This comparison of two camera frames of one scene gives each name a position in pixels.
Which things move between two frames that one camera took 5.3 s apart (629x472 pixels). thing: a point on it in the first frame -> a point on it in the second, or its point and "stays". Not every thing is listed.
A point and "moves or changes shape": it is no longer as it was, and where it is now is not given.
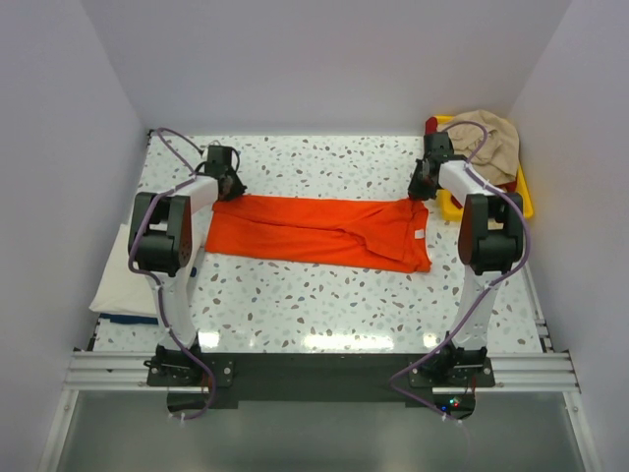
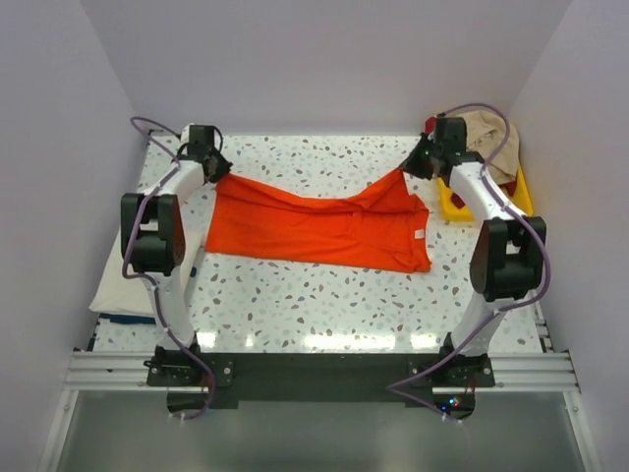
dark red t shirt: [431, 128] stays
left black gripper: [238, 190] -> [224, 168]
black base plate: [444, 382] stays
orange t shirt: [383, 234] moves or changes shape
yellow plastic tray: [447, 208] stays
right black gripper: [415, 191] -> [411, 164]
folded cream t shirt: [123, 290] stays
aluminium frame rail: [113, 371] stays
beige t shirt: [497, 158] stays
